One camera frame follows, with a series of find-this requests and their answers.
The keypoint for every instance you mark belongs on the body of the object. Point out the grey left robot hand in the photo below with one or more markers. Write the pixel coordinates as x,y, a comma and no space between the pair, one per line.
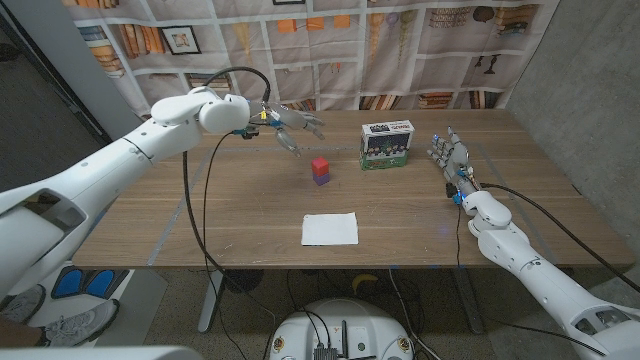
280,117

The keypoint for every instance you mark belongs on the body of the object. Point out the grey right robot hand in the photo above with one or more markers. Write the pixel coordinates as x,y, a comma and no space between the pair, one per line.
457,160

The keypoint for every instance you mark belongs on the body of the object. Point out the red magnetic block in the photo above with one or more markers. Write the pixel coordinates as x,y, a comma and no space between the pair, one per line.
320,166

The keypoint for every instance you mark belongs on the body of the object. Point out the purple magnetic block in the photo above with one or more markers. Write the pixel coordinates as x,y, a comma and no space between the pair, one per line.
322,179

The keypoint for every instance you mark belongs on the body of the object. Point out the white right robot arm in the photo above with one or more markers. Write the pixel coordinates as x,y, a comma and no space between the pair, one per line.
530,260

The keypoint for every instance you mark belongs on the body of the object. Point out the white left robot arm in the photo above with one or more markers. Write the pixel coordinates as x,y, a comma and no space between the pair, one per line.
115,165

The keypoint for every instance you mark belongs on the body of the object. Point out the Peanuts puzzle box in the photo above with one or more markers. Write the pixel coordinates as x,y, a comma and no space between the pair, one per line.
387,147

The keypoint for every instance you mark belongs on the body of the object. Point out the printed bookshelf backdrop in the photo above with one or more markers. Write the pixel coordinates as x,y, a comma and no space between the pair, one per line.
350,60

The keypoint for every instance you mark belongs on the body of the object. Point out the white paper sheet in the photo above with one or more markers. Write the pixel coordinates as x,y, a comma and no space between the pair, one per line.
330,229

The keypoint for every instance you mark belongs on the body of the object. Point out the dark grey table leg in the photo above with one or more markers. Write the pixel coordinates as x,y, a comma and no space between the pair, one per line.
470,305

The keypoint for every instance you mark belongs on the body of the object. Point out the yellow curved floor object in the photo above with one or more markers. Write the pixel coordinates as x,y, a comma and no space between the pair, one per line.
364,280

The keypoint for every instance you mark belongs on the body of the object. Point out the black round floor object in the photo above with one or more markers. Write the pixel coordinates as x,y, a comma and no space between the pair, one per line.
245,280

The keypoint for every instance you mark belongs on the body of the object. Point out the white robot torso base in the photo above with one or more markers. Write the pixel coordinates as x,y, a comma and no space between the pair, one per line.
345,320

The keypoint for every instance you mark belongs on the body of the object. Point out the light grey table leg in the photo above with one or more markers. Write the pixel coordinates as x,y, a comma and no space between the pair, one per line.
210,305

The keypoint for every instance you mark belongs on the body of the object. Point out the short black antenna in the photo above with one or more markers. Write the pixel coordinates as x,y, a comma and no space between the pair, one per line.
344,340

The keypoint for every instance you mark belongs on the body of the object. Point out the blue foot pedal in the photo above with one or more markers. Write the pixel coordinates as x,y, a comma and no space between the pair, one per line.
100,283
67,283

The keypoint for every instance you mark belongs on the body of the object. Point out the grey sneaker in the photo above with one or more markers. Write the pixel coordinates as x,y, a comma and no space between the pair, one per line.
80,325
22,302

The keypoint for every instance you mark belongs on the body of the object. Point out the white robot chest edge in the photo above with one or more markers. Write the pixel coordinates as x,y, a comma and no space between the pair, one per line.
100,354

